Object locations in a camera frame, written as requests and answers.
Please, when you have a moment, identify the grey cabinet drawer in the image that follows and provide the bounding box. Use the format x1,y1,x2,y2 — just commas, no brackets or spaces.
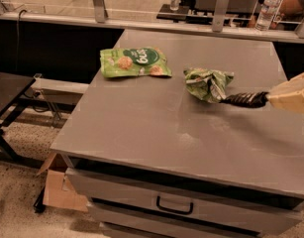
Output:
66,168,301,236
86,200,268,238

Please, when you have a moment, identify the cream white gripper body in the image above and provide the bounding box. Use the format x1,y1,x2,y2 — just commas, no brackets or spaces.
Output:
267,72,304,114

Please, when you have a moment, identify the brown cardboard box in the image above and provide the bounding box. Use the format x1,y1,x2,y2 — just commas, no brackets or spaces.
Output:
37,153,88,212

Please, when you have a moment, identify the crumpled green snack bag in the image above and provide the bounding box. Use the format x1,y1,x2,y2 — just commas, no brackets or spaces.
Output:
183,67,234,103

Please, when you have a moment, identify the flat green snack bag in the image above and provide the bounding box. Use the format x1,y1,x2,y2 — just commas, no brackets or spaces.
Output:
100,47,172,78

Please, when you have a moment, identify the black cable on wall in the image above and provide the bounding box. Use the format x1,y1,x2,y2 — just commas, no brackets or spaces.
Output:
14,9,29,71

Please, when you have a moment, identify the black drawer handle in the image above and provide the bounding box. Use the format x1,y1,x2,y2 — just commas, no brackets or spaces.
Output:
155,196,194,215

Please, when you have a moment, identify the lower grey cabinet drawer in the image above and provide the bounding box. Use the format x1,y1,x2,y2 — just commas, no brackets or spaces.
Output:
86,200,268,238

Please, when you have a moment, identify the clear water bottle right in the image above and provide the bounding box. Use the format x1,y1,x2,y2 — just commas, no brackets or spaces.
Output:
255,0,281,31

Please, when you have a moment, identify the black tray behind glass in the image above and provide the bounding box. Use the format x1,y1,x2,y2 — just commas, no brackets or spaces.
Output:
156,4,189,22

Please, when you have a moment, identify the grey metal bracket centre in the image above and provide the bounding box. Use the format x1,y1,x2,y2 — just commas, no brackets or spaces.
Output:
212,0,230,33

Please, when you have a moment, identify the black side table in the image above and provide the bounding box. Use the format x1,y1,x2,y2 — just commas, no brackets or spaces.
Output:
0,70,44,169

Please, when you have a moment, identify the black rxbar chocolate bar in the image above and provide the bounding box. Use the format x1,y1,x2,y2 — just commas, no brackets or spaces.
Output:
221,91,267,108

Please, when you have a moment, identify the grey metal bracket left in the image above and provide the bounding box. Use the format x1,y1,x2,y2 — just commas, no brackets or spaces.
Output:
92,0,108,23

